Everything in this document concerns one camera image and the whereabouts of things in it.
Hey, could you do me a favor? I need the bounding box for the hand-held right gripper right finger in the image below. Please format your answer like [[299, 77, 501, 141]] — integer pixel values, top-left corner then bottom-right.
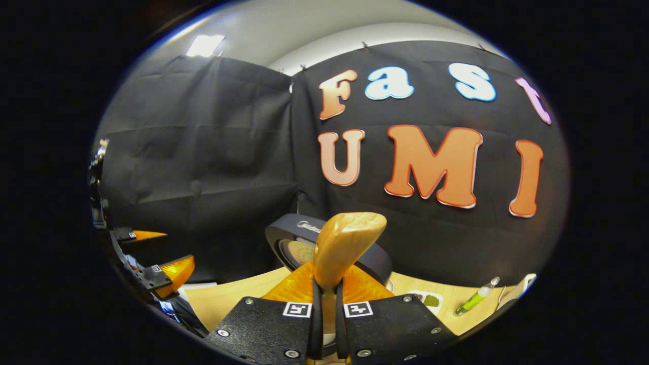
[[335, 263, 459, 363]]

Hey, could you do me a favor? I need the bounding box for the small ceiling light panel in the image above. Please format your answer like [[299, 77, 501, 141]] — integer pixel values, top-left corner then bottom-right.
[[186, 34, 226, 57]]

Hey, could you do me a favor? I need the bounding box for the green drink bottle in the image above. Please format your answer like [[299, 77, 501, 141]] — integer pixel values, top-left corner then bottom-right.
[[455, 277, 500, 316]]

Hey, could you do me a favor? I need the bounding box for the black rice cooker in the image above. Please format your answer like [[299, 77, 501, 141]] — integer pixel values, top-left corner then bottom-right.
[[265, 213, 393, 285]]

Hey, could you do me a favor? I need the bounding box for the white divided grain dish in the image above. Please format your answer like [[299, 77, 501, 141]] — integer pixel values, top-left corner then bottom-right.
[[408, 290, 443, 315]]

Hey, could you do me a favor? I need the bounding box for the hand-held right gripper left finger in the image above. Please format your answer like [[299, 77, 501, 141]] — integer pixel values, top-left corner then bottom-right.
[[203, 260, 325, 363]]

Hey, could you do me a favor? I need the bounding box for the wooden spoon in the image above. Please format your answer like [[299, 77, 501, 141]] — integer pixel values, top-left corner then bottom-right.
[[313, 212, 387, 350]]

